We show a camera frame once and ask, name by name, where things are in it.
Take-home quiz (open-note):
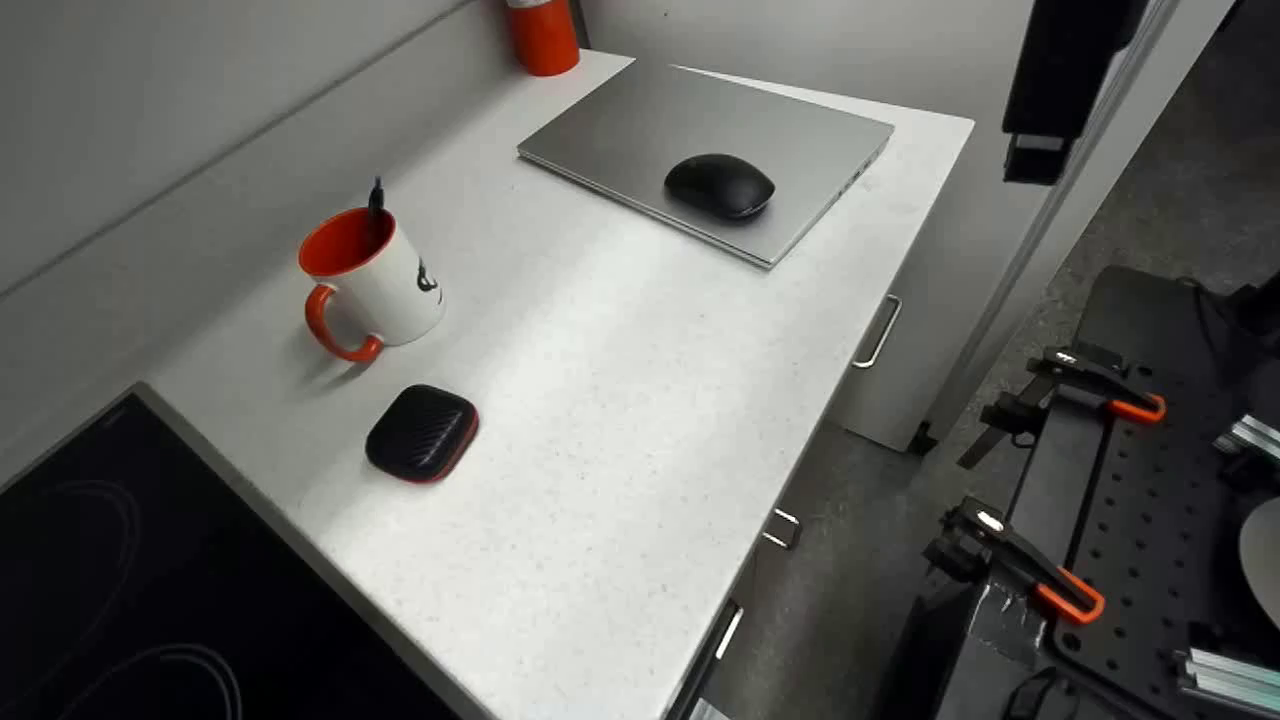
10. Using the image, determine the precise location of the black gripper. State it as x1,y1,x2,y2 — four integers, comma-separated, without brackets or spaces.
999,0,1153,189

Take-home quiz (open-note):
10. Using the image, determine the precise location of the white mug orange inside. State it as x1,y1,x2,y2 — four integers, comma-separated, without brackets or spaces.
292,203,451,371

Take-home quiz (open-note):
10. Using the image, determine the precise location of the black computer mouse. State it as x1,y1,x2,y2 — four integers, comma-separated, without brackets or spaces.
662,148,781,229

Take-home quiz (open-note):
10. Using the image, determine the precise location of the grey closed laptop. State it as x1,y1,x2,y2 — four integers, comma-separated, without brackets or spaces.
515,59,901,276

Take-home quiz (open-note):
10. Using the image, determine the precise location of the aluminium extrusion bar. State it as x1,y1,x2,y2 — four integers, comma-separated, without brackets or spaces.
1212,407,1280,468
1173,643,1280,720

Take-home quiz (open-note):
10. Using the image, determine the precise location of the black perforated board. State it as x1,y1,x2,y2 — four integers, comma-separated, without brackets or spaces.
1036,266,1280,720

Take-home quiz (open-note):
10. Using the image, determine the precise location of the grey round disc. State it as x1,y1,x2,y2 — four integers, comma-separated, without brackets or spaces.
1236,497,1280,633

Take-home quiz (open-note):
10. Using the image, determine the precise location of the orange cylinder container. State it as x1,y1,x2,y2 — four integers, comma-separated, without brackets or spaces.
500,0,589,79

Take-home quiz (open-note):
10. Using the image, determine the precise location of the black earbuds case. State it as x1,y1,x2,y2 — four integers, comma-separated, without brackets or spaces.
366,382,486,489

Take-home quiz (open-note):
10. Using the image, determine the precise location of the black glass cooktop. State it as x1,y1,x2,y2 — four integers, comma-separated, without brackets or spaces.
0,393,464,720

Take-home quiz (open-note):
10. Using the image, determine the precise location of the black clamp orange handle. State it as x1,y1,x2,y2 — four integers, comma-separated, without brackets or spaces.
924,497,1111,633
955,344,1173,474

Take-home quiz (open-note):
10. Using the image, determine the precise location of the silver cabinet handle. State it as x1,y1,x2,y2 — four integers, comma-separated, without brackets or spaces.
756,504,805,558
850,294,910,377
710,604,748,666

